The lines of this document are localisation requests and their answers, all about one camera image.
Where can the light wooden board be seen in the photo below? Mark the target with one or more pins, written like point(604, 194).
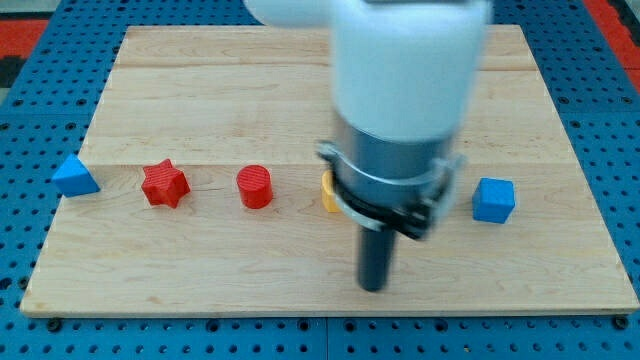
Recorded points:
point(214, 99)

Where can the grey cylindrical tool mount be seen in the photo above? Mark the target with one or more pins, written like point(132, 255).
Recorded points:
point(386, 184)

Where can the red star block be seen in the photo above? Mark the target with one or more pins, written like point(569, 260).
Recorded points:
point(164, 184)

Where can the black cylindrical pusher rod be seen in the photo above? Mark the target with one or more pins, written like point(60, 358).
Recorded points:
point(375, 251)

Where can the blue triangular block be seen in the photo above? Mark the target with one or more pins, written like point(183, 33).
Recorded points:
point(72, 178)

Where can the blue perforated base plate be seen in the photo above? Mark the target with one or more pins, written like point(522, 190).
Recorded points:
point(48, 109)

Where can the red cylinder block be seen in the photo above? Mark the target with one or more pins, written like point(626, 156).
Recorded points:
point(255, 186)

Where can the yellow hexagon block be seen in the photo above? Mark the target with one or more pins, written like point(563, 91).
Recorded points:
point(327, 193)

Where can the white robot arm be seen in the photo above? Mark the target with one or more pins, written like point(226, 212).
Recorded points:
point(402, 75)

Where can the blue cube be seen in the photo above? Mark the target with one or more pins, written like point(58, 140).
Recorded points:
point(493, 200)

